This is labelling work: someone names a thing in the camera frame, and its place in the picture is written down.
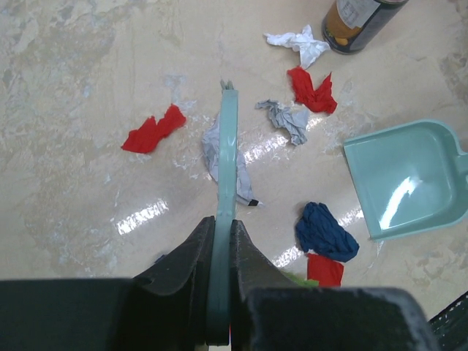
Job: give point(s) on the white paper scrap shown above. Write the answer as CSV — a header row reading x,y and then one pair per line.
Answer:
x,y
304,43

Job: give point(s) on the black base frame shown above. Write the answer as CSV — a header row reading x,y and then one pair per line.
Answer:
x,y
450,326

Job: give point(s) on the teal hand brush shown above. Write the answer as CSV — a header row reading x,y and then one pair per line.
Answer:
x,y
217,325

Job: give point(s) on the blue scrap right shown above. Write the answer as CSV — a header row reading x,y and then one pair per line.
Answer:
x,y
317,230

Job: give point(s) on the green paper scrap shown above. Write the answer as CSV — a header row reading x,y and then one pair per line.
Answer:
x,y
300,280

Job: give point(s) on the red scrap centre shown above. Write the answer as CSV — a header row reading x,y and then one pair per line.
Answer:
x,y
317,100

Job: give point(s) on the red scrap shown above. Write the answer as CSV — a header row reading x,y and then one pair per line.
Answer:
x,y
326,272
317,100
145,139

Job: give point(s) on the small grey paper scrap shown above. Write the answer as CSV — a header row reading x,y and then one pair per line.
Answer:
x,y
282,117

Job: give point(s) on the large grey paper scrap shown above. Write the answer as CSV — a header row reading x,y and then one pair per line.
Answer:
x,y
210,144

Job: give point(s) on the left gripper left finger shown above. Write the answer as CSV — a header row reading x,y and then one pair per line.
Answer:
x,y
168,301

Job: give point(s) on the red scrap left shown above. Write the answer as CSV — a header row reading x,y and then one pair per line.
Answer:
x,y
145,139

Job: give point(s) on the teal dustpan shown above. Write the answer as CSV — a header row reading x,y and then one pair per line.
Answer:
x,y
409,179

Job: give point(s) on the small blue scrap left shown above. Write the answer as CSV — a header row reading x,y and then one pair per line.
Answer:
x,y
160,258

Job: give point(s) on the red scrap front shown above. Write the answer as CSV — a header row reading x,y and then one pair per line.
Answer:
x,y
326,272

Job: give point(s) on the tin food can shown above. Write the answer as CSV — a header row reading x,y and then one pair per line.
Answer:
x,y
350,25

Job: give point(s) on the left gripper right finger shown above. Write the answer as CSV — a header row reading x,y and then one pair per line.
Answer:
x,y
254,284

